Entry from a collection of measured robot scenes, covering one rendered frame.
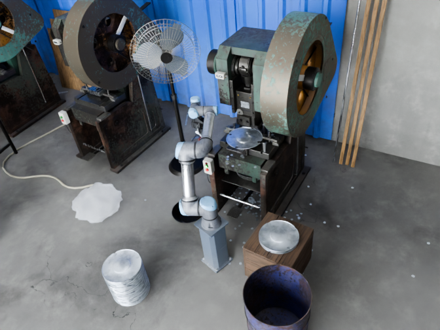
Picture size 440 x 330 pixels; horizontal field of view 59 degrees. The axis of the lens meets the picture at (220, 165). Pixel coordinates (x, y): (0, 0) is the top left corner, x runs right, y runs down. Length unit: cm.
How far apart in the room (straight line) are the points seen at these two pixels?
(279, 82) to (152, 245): 183
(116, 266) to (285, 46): 191
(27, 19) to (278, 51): 352
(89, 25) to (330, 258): 268
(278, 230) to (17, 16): 378
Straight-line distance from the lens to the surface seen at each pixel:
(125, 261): 304
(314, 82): 271
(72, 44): 348
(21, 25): 525
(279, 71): 240
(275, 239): 289
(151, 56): 341
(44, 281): 361
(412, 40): 377
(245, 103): 299
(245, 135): 314
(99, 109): 413
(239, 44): 289
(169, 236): 351
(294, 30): 250
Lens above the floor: 262
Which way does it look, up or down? 40 degrees down
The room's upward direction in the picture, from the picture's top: 7 degrees counter-clockwise
